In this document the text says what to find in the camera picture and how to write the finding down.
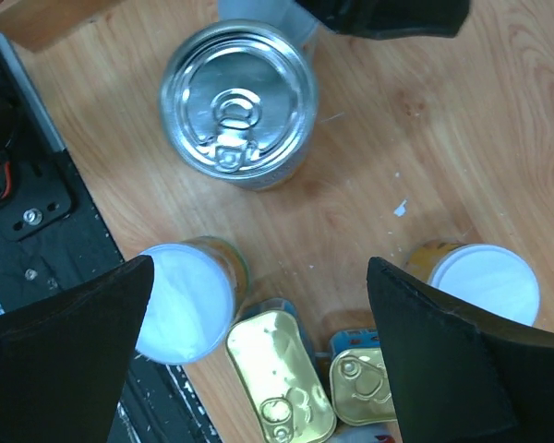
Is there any yellow can white lid front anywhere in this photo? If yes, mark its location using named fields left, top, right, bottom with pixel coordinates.
left=136, top=236, right=250, bottom=365

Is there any tall can white lid front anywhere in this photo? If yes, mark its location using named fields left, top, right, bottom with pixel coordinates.
left=326, top=423, right=395, bottom=443

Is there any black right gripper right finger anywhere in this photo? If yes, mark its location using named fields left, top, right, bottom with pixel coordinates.
left=367, top=257, right=554, bottom=442

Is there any gold sardine tin lower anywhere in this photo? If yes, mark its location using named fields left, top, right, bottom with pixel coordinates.
left=225, top=297, right=337, bottom=442

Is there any small can white lid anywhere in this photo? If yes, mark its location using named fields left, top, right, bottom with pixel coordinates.
left=403, top=240, right=541, bottom=326

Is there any blue can silver top left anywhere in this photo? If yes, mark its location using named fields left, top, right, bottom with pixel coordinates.
left=158, top=19, right=319, bottom=191

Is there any gold sardine tin upper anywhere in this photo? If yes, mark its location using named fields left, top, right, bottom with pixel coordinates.
left=329, top=328, right=396, bottom=426

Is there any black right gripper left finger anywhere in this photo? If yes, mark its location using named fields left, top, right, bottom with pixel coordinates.
left=0, top=256, right=154, bottom=442

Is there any short green can white lid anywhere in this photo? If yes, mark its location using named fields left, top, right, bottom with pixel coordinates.
left=217, top=0, right=319, bottom=58

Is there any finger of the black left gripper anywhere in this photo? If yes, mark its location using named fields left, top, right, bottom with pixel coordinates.
left=298, top=0, right=471, bottom=40

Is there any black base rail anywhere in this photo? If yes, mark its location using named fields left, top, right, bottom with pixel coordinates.
left=0, top=33, right=219, bottom=442

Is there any gold sardine tin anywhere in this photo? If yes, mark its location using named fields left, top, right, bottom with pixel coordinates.
left=225, top=297, right=337, bottom=442
left=329, top=328, right=396, bottom=426

